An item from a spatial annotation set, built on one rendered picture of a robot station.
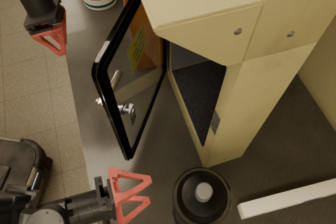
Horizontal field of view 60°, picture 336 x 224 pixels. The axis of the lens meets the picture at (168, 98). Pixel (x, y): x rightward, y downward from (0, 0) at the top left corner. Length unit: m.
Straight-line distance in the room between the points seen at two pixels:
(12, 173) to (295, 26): 1.55
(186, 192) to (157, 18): 0.34
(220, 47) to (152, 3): 0.09
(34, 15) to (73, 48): 0.42
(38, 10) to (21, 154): 1.19
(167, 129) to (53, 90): 1.42
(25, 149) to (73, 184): 0.34
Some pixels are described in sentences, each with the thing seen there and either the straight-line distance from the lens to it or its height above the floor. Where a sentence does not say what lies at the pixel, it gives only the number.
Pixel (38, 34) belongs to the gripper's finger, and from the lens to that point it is 0.65.
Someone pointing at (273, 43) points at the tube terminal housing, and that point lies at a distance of 0.39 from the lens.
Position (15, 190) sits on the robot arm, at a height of 1.19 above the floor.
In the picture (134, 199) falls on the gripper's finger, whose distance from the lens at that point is 0.65.
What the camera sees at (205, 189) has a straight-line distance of 0.52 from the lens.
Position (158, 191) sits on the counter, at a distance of 0.79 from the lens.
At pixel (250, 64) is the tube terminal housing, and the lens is 0.40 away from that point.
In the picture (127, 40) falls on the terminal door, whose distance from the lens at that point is 0.50.
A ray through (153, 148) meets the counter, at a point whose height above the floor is 0.94.
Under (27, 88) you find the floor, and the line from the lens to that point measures 2.24.
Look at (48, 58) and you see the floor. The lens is 2.34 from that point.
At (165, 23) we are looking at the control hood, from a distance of 0.28.
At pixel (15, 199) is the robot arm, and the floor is 1.21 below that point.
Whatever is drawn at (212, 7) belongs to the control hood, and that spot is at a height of 1.51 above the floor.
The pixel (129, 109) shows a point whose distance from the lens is 0.57.
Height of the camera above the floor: 1.71
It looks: 60 degrees down
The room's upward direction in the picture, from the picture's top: straight up
